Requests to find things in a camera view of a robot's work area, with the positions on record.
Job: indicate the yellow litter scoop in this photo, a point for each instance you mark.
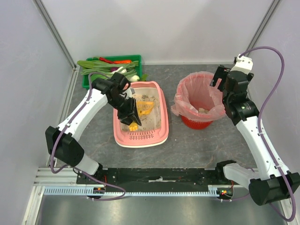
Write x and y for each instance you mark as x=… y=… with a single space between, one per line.
x=143 y=108

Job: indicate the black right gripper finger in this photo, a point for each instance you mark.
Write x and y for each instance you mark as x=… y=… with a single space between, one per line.
x=221 y=85
x=220 y=73

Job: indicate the green leafy vegetables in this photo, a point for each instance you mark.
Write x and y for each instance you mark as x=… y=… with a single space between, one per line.
x=106 y=70

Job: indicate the aluminium frame rail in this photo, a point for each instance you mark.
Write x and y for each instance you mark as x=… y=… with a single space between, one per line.
x=66 y=177

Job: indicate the red chili pepper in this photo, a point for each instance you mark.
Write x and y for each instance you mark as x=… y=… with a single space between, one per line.
x=106 y=60

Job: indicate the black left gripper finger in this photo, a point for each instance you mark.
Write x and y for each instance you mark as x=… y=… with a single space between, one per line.
x=126 y=121
x=135 y=118

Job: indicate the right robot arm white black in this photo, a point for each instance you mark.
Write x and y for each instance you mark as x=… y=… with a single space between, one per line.
x=273 y=181

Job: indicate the red trash bin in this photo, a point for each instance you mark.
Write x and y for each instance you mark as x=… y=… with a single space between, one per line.
x=194 y=124

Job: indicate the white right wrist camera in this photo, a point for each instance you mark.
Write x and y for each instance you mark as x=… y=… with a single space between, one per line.
x=243 y=64

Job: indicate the clumped litter lump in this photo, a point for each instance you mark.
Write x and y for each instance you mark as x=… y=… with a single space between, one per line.
x=203 y=110

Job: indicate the white radish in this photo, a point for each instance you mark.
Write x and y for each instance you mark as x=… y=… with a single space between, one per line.
x=121 y=71

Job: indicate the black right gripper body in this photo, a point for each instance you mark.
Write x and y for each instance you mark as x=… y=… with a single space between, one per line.
x=217 y=76

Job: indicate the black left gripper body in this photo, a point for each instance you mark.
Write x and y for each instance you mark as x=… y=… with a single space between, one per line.
x=128 y=112

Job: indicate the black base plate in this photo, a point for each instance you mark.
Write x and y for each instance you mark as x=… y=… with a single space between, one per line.
x=193 y=176

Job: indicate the cat litter pellets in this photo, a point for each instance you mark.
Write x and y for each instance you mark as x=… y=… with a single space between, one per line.
x=153 y=119

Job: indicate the blue-white cable duct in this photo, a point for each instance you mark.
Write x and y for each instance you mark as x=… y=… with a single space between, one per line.
x=91 y=191

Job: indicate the pink litter box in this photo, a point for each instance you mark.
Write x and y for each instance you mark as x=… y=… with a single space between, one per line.
x=135 y=139

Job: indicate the green plastic crate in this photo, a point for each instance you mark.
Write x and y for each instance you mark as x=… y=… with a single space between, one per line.
x=100 y=83

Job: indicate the pink plastic bin liner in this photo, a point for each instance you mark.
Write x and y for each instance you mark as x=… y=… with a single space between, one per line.
x=194 y=91

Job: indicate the orange carrot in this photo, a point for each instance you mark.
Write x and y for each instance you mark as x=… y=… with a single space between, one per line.
x=122 y=61

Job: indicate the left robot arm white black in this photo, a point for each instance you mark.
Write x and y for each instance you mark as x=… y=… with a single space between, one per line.
x=62 y=140

